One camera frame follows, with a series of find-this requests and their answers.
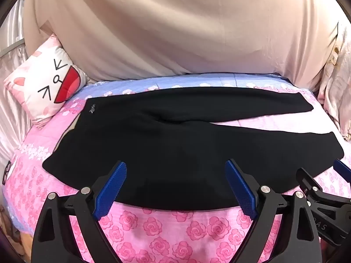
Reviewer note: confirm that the black eyeglasses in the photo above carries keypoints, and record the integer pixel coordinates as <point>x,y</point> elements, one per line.
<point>5,171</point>

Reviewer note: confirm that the cream floral curtain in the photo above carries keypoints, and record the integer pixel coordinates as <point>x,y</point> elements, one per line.
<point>338,87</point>

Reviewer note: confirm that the pink floral bed sheet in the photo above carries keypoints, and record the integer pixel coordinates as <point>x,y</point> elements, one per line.
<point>170,232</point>

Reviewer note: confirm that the black pants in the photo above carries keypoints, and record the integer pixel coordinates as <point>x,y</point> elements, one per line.
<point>164,142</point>

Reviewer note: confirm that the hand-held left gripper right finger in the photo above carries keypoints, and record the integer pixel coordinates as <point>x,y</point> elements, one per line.
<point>241,189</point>

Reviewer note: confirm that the cat face pillow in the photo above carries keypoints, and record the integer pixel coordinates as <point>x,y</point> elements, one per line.
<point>35,87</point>

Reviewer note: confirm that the silver satin curtain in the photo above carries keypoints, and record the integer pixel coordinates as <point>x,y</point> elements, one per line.
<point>13,60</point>

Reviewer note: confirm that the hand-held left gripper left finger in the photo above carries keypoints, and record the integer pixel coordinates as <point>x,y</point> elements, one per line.
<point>109,190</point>

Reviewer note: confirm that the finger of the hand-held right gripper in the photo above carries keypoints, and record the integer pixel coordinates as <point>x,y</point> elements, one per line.
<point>308,183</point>
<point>343,169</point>

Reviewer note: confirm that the beige curtain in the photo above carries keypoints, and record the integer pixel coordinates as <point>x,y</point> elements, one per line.
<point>178,27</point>

